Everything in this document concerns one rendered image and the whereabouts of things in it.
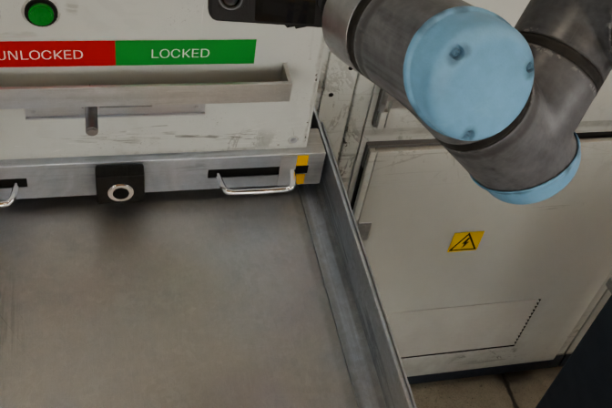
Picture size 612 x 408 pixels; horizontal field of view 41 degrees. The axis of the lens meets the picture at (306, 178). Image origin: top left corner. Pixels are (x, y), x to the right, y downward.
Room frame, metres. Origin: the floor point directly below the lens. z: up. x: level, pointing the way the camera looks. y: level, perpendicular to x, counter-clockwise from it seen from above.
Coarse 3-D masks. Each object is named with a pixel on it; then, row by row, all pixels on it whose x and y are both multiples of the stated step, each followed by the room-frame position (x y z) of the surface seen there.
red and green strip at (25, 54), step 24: (0, 48) 0.68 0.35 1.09; (24, 48) 0.69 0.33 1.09; (48, 48) 0.69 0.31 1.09; (72, 48) 0.70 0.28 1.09; (96, 48) 0.71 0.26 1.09; (120, 48) 0.72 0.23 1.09; (144, 48) 0.73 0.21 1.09; (168, 48) 0.74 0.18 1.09; (192, 48) 0.75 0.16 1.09; (216, 48) 0.76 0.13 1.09; (240, 48) 0.77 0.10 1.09
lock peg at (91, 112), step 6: (90, 108) 0.69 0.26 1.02; (96, 108) 0.69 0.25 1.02; (90, 114) 0.68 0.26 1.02; (96, 114) 0.68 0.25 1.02; (90, 120) 0.67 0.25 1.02; (96, 120) 0.67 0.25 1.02; (90, 126) 0.66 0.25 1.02; (96, 126) 0.66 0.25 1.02; (90, 132) 0.66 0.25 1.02; (96, 132) 0.66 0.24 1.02
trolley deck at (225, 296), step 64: (192, 192) 0.75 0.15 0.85; (0, 256) 0.59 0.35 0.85; (64, 256) 0.61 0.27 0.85; (128, 256) 0.62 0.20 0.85; (192, 256) 0.64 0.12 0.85; (256, 256) 0.66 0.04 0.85; (0, 320) 0.50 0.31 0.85; (64, 320) 0.52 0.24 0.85; (128, 320) 0.53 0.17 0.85; (192, 320) 0.55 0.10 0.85; (256, 320) 0.57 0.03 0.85; (320, 320) 0.59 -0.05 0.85; (384, 320) 0.60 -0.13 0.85; (0, 384) 0.42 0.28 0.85; (64, 384) 0.44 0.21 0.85; (128, 384) 0.45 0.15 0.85; (192, 384) 0.47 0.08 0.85; (256, 384) 0.48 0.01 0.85; (320, 384) 0.50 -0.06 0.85
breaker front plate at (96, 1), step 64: (0, 0) 0.68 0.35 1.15; (64, 0) 0.70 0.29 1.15; (128, 0) 0.72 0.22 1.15; (192, 0) 0.75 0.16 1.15; (256, 64) 0.77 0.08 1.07; (0, 128) 0.67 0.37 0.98; (64, 128) 0.70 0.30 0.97; (128, 128) 0.72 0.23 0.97; (192, 128) 0.75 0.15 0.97; (256, 128) 0.78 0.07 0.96
